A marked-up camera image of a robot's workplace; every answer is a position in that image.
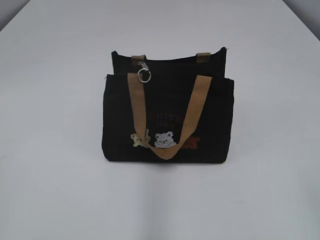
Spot black fabric tote bag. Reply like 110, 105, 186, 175
101, 47, 235, 164

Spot silver zipper pull ring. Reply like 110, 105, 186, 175
136, 60, 151, 83

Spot tan webbing front strap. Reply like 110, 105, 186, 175
127, 73, 213, 159

